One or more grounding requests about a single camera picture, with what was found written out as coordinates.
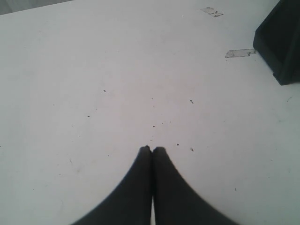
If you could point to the clear tape strip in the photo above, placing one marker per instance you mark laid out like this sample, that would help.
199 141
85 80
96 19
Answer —
240 53

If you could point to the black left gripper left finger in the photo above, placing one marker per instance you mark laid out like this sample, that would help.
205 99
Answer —
131 201

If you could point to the black metal shelf rack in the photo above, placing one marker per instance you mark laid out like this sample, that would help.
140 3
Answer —
277 40

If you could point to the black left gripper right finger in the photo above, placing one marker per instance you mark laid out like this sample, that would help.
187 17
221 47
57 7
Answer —
175 202

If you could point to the torn clear tape piece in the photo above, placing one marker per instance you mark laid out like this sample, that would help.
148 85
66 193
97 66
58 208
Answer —
211 11

